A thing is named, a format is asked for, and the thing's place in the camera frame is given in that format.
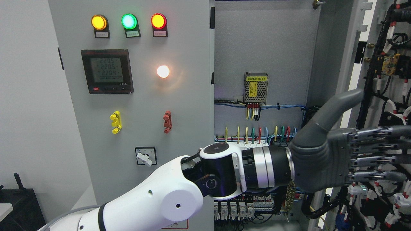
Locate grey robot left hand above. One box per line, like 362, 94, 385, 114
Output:
289, 89, 411, 193

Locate grey cabinet door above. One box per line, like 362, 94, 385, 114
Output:
335, 0, 410, 231
49, 0, 215, 231

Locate white socket breaker row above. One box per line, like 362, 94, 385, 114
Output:
227, 141, 269, 150

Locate metal mesh power supply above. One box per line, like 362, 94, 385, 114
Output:
243, 72, 269, 104

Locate red high voltage warning sticker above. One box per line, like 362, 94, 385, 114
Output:
162, 219, 189, 230

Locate white glowing indicator light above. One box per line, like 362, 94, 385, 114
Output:
157, 65, 170, 78

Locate red indicator light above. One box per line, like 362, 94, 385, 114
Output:
151, 13, 167, 30

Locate black digital power meter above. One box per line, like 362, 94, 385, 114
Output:
81, 49, 134, 94

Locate green indicator light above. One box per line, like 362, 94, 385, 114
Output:
121, 13, 138, 30

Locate yellow indicator light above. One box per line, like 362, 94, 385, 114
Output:
91, 14, 108, 31

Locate red terminal post block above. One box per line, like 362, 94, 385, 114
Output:
163, 111, 172, 133

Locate white rotary selector switch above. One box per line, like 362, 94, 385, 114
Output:
135, 146, 157, 166

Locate yellow terminal post block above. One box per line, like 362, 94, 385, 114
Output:
110, 111, 122, 134

